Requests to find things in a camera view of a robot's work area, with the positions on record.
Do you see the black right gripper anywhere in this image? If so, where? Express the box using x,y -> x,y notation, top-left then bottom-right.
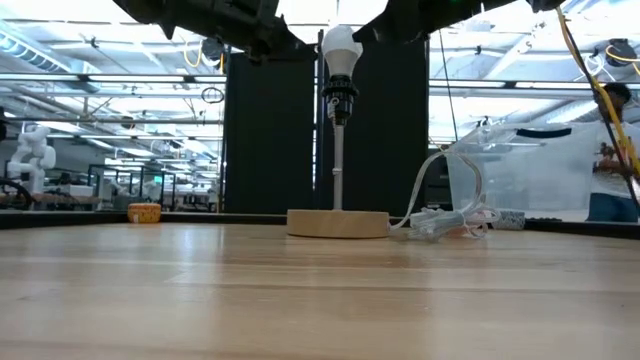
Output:
352,0 -> 519,45

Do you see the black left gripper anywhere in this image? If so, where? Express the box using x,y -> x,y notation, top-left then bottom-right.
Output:
112,0 -> 307,64

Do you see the white light bulb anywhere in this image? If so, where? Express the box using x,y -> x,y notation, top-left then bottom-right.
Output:
321,24 -> 364,79

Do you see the wooden base lamp with socket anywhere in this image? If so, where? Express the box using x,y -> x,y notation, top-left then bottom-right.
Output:
287,73 -> 390,239

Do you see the clear lamp power cord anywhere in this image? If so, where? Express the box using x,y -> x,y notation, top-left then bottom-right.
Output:
389,149 -> 501,242

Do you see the black hanging device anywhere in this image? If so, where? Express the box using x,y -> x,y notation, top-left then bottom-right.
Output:
202,35 -> 229,62

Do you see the black partition screen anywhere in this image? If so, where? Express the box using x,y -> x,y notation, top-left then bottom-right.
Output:
223,38 -> 430,216

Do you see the clear plastic storage bin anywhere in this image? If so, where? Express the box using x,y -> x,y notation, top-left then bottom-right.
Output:
446,122 -> 601,214

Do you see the yellow patterned tape roll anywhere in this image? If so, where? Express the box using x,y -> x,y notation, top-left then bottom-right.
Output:
126,202 -> 163,225

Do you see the grey speckled roll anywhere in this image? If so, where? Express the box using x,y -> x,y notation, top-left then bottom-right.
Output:
492,209 -> 526,231

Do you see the person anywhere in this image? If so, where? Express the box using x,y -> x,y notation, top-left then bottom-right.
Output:
587,82 -> 640,224

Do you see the black round hoop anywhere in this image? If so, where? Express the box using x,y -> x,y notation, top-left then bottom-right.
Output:
0,177 -> 34,211

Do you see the yellow hanging cable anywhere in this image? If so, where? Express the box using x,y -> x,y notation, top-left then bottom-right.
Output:
554,7 -> 640,176

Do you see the black frame workbench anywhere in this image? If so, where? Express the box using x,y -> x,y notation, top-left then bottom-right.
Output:
87,163 -> 177,212

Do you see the black hanging cable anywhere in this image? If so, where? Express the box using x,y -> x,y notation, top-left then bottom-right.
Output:
564,14 -> 640,211

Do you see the black table edge frame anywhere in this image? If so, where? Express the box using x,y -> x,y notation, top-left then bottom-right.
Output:
0,209 -> 640,240

